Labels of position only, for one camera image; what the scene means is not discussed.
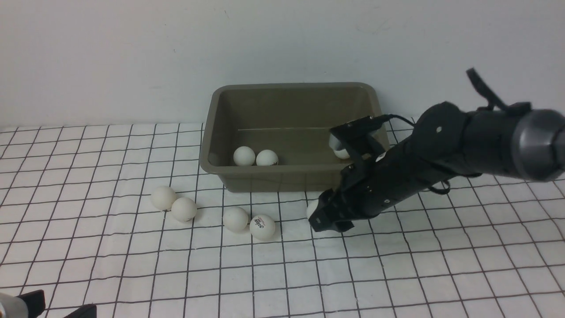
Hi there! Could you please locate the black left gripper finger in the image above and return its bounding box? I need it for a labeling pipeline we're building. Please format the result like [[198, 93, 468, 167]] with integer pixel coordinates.
[[64, 304, 97, 318]]

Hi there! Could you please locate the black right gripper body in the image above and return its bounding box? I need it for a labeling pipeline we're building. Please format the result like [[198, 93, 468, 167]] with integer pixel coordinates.
[[327, 150, 451, 221]]

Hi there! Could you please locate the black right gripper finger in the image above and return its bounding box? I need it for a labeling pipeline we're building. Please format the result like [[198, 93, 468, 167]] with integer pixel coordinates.
[[329, 218, 354, 233], [308, 190, 340, 231]]

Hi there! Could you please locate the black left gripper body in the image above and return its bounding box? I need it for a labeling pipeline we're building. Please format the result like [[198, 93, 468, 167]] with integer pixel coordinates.
[[20, 290, 46, 318]]

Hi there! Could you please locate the white printed ping-pong ball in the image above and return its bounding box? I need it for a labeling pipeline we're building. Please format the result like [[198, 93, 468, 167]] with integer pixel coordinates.
[[328, 134, 350, 160], [249, 215, 276, 241], [256, 149, 279, 166]]

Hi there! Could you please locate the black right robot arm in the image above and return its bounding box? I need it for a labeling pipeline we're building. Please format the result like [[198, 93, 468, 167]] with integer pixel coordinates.
[[308, 68, 565, 233]]

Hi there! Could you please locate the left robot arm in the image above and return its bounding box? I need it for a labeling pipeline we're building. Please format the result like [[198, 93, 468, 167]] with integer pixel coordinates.
[[0, 290, 98, 318]]

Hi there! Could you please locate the white grid-patterned tablecloth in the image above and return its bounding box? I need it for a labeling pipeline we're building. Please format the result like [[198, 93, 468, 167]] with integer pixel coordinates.
[[0, 124, 565, 318]]

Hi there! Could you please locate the tan plastic bin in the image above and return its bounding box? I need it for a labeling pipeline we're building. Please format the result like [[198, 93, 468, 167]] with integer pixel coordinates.
[[199, 82, 382, 193]]

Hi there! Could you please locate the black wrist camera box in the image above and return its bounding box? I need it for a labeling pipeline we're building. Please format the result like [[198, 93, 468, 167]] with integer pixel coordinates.
[[329, 115, 388, 163]]

